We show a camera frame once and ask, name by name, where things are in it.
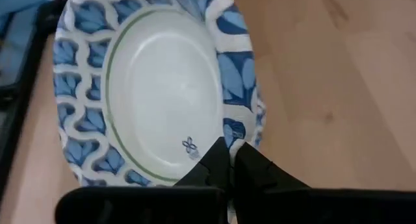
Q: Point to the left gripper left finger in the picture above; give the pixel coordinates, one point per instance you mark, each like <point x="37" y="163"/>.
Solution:
<point x="146" y="206"/>

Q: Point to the blue patterned paper bowl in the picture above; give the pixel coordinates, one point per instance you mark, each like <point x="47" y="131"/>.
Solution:
<point x="261" y="117"/>
<point x="162" y="87"/>

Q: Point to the black metal table frame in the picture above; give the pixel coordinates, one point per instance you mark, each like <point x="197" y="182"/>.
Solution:
<point x="45" y="19"/>

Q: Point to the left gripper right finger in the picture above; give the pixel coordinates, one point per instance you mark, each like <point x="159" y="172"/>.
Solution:
<point x="292" y="206"/>

